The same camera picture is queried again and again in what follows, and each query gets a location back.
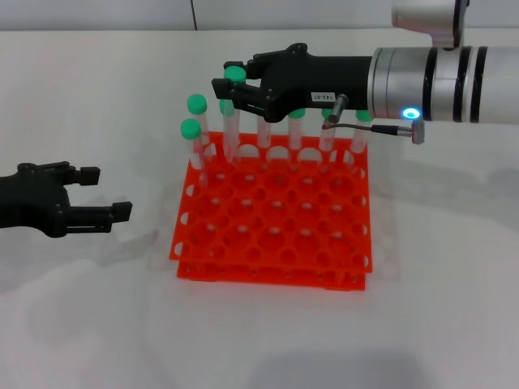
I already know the orange plastic test tube rack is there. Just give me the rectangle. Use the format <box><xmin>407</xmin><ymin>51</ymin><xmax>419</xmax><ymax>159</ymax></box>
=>
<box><xmin>169</xmin><ymin>130</ymin><xmax>373</xmax><ymax>292</ymax></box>

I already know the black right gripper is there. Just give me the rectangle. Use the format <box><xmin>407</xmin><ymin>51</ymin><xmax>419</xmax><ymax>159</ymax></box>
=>
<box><xmin>211</xmin><ymin>42</ymin><xmax>374</xmax><ymax>124</ymax></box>

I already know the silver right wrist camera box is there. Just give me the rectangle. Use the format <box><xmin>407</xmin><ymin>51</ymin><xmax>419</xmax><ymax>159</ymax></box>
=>
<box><xmin>391</xmin><ymin>0</ymin><xmax>471</xmax><ymax>49</ymax></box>

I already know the right arm cable with plug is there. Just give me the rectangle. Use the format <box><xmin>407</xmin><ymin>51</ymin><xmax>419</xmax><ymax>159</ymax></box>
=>
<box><xmin>321</xmin><ymin>93</ymin><xmax>427</xmax><ymax>146</ymax></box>

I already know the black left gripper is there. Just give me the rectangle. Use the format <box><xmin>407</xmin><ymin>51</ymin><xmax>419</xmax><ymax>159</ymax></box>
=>
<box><xmin>0</xmin><ymin>160</ymin><xmax>134</xmax><ymax>239</ymax></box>

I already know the green-capped clear test tube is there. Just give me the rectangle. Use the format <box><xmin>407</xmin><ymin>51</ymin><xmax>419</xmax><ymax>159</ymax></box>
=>
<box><xmin>255</xmin><ymin>115</ymin><xmax>273</xmax><ymax>169</ymax></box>
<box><xmin>221</xmin><ymin>66</ymin><xmax>247</xmax><ymax>163</ymax></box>
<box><xmin>286</xmin><ymin>108</ymin><xmax>307</xmax><ymax>170</ymax></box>
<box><xmin>346</xmin><ymin>109</ymin><xmax>373</xmax><ymax>169</ymax></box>
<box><xmin>318</xmin><ymin>107</ymin><xmax>343</xmax><ymax>171</ymax></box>
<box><xmin>187</xmin><ymin>93</ymin><xmax>214</xmax><ymax>159</ymax></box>
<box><xmin>218</xmin><ymin>98</ymin><xmax>234</xmax><ymax>135</ymax></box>
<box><xmin>180</xmin><ymin>118</ymin><xmax>211</xmax><ymax>187</ymax></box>

